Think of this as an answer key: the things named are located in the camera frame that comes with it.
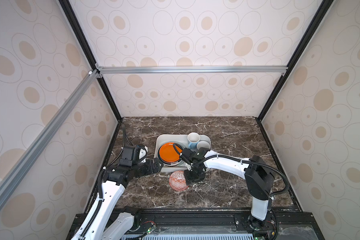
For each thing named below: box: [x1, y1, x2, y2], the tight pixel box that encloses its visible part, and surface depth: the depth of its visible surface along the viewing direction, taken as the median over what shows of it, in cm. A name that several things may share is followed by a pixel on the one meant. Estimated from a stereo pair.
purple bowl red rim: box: [169, 170, 189, 191], surface depth 87 cm
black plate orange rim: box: [157, 142, 182, 165], surface depth 94 cm
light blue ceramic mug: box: [187, 132, 201, 150], surface depth 97 cm
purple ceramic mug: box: [196, 140, 211, 150], surface depth 97 cm
